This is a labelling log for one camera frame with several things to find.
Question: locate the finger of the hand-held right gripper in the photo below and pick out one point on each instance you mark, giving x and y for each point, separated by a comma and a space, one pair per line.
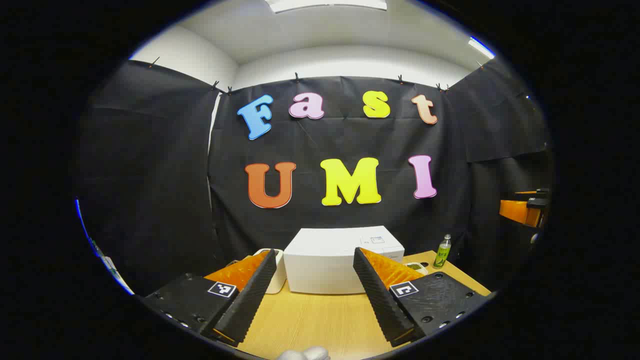
515, 211

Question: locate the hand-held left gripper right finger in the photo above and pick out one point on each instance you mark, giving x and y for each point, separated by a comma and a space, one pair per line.
380, 300

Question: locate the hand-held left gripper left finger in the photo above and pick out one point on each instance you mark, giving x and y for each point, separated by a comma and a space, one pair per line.
250, 295

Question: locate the white microwave oven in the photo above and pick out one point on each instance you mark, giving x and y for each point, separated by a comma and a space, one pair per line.
322, 260

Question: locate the white toaster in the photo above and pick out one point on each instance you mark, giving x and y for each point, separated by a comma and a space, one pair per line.
280, 277

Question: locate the white divided snack dish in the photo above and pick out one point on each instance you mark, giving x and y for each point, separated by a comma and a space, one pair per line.
417, 269

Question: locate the green drink bottle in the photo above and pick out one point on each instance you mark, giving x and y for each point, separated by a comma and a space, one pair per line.
442, 252

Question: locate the white cluttered side table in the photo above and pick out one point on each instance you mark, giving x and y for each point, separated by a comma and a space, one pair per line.
112, 270

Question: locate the black backdrop cloth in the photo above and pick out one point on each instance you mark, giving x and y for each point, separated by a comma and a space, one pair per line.
150, 175

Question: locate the small ceiling light panel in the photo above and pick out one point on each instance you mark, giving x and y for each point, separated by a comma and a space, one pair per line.
481, 47

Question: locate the large ceiling light panel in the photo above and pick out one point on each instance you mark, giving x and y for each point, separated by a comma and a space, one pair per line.
325, 4

